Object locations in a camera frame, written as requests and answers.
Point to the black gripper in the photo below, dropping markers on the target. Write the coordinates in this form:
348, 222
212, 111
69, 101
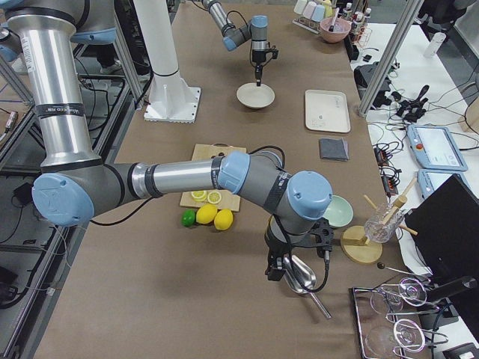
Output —
257, 57
275, 248

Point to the green lime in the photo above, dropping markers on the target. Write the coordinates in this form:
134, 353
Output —
188, 218

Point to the white bottle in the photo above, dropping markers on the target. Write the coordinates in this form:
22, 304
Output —
434, 45

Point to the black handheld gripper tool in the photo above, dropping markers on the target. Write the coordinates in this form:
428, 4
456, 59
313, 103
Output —
413, 110

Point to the aluminium frame post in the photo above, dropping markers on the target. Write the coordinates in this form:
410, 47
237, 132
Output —
398, 35

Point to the blue cup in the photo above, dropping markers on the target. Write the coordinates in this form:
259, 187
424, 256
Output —
318, 14

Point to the black wire glass rack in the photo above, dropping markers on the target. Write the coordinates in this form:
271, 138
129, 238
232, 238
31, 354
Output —
387, 319

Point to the metal scoop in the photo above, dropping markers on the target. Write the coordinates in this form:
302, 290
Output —
299, 274

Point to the wooden cup tree stand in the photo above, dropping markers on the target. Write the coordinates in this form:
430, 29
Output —
363, 244

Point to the yellow lemon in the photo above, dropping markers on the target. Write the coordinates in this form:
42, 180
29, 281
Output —
206, 213
223, 219

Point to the pink bowl with ice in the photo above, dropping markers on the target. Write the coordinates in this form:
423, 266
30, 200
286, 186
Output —
341, 29

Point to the metal black-tipped muddler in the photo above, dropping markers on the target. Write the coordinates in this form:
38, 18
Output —
333, 20

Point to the pink cup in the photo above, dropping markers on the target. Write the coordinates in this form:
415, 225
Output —
309, 9

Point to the yellow cup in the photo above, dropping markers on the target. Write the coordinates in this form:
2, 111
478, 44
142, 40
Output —
328, 8

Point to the white cup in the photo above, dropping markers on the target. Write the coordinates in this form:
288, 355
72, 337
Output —
300, 6

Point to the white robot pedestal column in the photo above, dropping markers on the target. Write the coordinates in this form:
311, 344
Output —
170, 98

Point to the lemon half slice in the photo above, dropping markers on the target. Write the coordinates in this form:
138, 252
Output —
199, 196
214, 197

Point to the clear glass cup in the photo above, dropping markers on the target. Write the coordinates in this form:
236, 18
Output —
383, 223

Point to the mint green bowl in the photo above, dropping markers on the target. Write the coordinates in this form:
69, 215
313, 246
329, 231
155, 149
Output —
339, 212

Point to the teach pendant tablet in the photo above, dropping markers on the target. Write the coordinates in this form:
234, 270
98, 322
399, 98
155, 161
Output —
429, 180
435, 148

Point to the grey folded cloth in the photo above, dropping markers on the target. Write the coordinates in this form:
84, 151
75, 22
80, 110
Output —
334, 149

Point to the white cup rack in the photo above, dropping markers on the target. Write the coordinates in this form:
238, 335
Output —
307, 24

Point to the cream rabbit tray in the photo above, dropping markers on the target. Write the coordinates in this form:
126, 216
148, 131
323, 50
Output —
326, 111

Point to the black monitor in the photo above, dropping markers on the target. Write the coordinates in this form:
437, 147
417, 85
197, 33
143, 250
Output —
447, 226

